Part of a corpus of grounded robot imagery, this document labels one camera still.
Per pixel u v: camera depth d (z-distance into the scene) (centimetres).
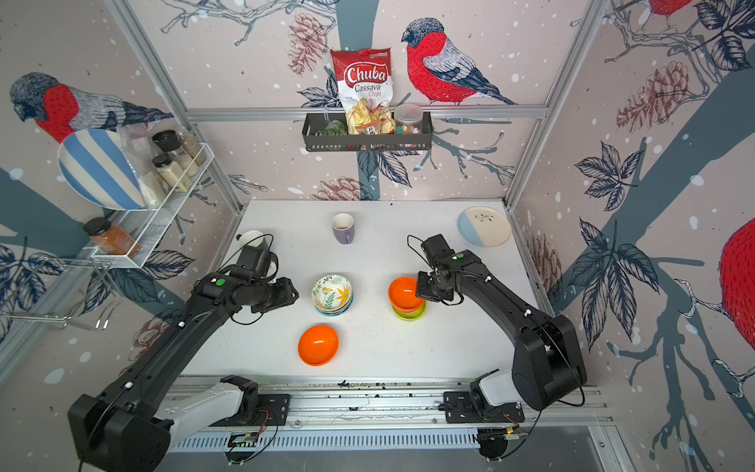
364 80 79
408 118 82
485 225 115
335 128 93
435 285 70
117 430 36
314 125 91
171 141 78
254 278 59
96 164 66
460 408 73
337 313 85
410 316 86
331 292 90
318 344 82
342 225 107
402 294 84
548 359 41
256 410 70
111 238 62
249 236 98
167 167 76
